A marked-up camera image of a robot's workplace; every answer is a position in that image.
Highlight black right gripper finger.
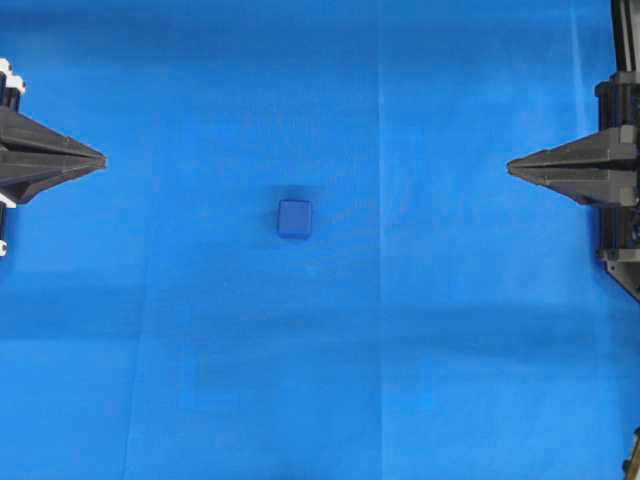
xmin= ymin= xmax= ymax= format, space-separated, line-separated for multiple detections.
xmin=507 ymin=125 xmax=639 ymax=170
xmin=508 ymin=167 xmax=639 ymax=206

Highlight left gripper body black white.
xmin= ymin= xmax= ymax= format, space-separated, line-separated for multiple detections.
xmin=0 ymin=58 xmax=27 ymax=257

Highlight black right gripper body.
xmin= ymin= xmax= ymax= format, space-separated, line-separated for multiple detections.
xmin=593 ymin=70 xmax=640 ymax=266

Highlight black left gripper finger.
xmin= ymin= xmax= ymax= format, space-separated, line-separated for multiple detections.
xmin=1 ymin=106 xmax=106 ymax=163
xmin=1 ymin=158 xmax=107 ymax=206

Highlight blue block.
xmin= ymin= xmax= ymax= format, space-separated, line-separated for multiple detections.
xmin=277 ymin=199 xmax=313 ymax=240

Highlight blue table cloth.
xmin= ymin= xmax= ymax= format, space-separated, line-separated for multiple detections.
xmin=1 ymin=1 xmax=639 ymax=479

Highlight black aluminium frame rail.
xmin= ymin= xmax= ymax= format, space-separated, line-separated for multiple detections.
xmin=611 ymin=0 xmax=639 ymax=73

